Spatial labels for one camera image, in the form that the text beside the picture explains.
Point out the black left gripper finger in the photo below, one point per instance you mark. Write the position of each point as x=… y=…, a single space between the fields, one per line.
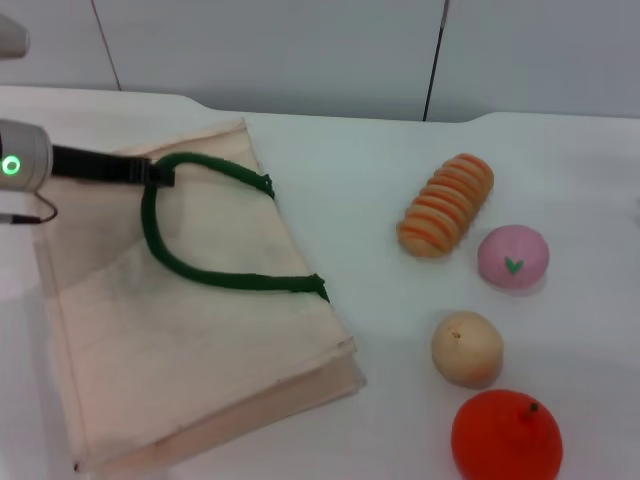
x=150 y=174

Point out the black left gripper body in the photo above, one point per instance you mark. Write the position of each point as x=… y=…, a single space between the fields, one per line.
x=90 y=164

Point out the pink peach with green leaf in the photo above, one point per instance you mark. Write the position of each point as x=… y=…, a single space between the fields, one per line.
x=515 y=250

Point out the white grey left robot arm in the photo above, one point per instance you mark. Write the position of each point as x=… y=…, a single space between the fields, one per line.
x=27 y=150

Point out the orange striped bread roll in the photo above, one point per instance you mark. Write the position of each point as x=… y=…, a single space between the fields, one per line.
x=447 y=207

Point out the pale yellow pear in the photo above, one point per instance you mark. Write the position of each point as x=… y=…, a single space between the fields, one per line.
x=467 y=350

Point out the red orange fruit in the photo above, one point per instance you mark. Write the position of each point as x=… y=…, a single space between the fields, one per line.
x=505 y=440

